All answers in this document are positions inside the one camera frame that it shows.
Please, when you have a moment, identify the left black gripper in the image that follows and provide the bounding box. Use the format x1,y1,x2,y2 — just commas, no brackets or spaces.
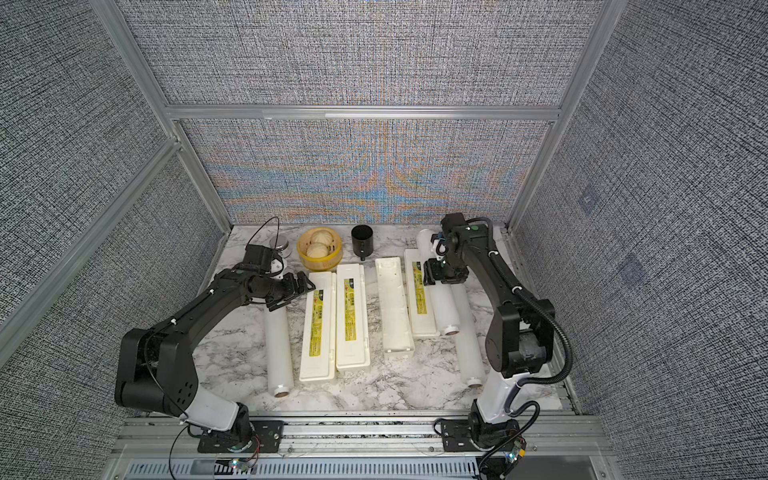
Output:
260,269,316,311

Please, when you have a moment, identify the white wrap dispenser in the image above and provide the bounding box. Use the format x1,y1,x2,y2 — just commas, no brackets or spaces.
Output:
335,263,371,372
299,271,337,384
375,249,439,359

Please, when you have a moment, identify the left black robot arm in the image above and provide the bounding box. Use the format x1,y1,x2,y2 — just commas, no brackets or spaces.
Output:
114,265,316,451

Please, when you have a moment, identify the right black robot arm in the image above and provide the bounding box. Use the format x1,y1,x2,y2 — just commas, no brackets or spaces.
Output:
422,213,574,452

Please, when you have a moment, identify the yellow bowl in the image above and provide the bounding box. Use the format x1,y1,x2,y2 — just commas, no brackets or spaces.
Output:
297,227,343,272

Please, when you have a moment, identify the small silver lidded jar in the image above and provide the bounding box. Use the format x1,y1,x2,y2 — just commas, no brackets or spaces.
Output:
267,234,291,259

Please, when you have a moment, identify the black cup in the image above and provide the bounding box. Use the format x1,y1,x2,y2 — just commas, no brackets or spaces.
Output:
350,224,374,261

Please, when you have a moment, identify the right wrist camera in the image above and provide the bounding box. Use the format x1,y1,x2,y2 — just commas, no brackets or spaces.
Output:
430,235,448,259

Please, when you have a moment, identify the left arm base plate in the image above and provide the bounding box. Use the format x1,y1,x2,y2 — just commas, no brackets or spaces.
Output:
197,420,285,454

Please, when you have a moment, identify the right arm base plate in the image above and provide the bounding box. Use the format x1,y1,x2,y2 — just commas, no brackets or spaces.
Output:
433,418,520,453

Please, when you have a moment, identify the aluminium front rail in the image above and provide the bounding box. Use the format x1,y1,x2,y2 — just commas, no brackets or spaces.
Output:
101,411,622,479

